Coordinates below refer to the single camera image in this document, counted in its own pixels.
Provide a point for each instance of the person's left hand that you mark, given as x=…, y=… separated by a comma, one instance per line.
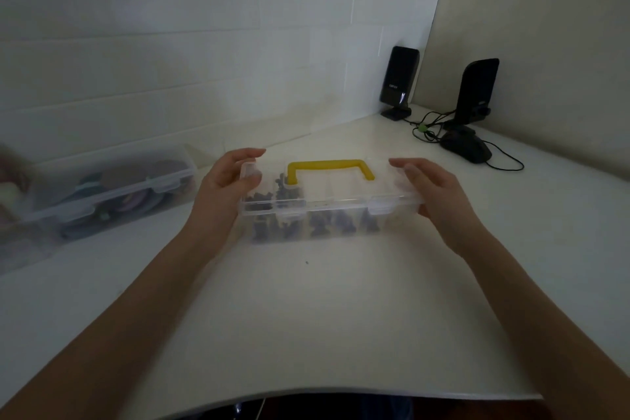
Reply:
x=216, y=198

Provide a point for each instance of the person's right hand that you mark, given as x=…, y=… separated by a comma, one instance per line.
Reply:
x=443, y=198

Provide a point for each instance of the person's right thumb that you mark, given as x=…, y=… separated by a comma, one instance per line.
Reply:
x=413, y=178

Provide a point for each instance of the person's left thumb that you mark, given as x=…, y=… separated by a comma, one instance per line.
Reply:
x=248, y=181

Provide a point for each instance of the person's right forearm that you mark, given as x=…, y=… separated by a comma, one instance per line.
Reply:
x=546, y=316

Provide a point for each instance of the person's left forearm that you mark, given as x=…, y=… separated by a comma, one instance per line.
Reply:
x=108, y=326

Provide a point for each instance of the pile of dark small parts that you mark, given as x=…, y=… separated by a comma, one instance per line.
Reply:
x=295, y=215

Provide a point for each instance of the black computer mouse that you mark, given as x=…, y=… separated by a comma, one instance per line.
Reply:
x=465, y=146

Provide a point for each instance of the black speaker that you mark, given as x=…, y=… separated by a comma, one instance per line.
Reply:
x=475, y=90
x=398, y=80

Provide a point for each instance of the rolls of tape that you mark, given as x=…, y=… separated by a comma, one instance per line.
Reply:
x=123, y=193

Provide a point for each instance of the clear plastic storage box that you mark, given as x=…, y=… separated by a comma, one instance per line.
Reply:
x=111, y=193

